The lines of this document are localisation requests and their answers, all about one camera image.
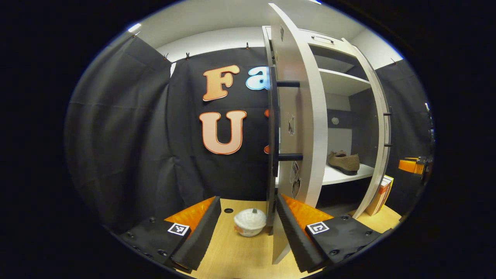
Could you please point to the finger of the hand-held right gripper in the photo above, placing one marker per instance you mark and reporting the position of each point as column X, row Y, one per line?
column 409, row 166

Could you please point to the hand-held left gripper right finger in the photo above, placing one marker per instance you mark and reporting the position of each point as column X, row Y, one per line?
column 292, row 236

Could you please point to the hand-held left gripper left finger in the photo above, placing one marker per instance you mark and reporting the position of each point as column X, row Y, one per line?
column 203, row 236

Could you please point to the brown fuzzy shoe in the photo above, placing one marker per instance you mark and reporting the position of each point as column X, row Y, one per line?
column 345, row 162

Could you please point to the white shoe cabinet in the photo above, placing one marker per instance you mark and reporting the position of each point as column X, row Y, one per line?
column 341, row 81

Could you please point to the white cabinet drawer front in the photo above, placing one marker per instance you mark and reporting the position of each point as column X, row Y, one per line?
column 337, row 48

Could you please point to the yellow book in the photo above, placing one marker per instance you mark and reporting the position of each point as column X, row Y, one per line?
column 390, row 186

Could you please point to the orange and white book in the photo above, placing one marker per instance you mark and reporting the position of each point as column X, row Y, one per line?
column 378, row 197

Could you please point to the white lidded pot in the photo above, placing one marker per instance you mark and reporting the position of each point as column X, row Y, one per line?
column 250, row 223

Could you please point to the black backdrop cloth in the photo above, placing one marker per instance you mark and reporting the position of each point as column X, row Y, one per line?
column 116, row 135

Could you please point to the ceiling light panel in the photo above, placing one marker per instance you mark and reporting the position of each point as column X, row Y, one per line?
column 134, row 28

